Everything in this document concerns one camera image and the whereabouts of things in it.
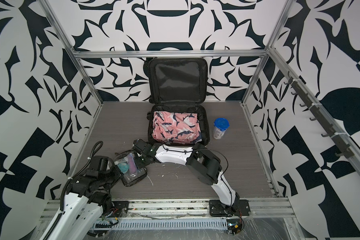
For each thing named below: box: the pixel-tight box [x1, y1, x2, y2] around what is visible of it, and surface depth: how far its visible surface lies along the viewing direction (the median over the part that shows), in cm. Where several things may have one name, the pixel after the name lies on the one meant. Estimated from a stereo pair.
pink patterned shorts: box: [151, 111, 202, 144], surface depth 99 cm
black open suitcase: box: [146, 57, 211, 145], surface depth 100 cm
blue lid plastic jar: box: [212, 117, 230, 140], surface depth 93 cm
